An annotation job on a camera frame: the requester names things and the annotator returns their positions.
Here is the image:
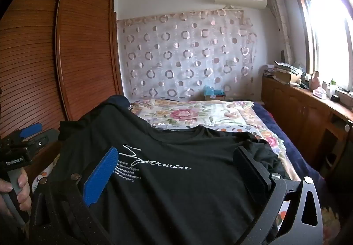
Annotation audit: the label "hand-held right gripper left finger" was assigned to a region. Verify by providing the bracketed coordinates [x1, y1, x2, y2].
[29, 146, 119, 245]

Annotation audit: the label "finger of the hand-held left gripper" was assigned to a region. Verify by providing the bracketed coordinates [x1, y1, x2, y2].
[19, 123, 43, 138]

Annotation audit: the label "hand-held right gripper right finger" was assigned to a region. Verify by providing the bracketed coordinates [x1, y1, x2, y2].
[233, 146, 323, 245]

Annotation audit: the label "black t-shirt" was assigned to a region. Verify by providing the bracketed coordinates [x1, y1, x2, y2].
[50, 100, 291, 245]

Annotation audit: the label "person's left hand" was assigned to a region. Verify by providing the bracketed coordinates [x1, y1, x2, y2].
[0, 170, 32, 216]

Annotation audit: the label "navy blanket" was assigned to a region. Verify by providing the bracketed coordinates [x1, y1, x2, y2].
[248, 100, 326, 187]

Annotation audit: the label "orange-print bed sheet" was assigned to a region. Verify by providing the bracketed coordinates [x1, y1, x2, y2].
[277, 199, 290, 234]

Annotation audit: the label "long wooden cabinet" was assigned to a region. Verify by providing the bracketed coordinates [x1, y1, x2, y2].
[261, 75, 353, 179]

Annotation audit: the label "navy folded garment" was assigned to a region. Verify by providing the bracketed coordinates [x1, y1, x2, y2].
[106, 95, 131, 114]

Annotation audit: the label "floral quilt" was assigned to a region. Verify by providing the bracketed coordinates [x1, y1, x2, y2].
[130, 97, 301, 182]

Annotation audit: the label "blue plastic bag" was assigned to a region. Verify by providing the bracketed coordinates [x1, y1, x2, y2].
[205, 86, 224, 96]

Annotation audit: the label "wooden wardrobe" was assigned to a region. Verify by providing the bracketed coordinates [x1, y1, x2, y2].
[0, 0, 124, 179]

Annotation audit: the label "small cardboard box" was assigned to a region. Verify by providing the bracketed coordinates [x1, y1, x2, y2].
[276, 71, 301, 83]

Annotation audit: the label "stack of papers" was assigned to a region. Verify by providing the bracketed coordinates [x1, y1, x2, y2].
[263, 64, 277, 78]

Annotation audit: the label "patterned magazines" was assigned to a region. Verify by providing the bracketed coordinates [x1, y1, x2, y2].
[274, 61, 304, 73]

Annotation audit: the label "grey box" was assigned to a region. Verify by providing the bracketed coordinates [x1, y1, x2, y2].
[335, 89, 353, 109]

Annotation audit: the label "circle-patterned sheer curtain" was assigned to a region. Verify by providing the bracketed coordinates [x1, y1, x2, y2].
[116, 8, 262, 101]

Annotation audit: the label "tied floral window curtain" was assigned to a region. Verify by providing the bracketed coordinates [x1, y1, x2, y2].
[266, 0, 293, 62]

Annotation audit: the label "window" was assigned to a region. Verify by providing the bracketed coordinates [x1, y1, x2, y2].
[292, 0, 353, 91]

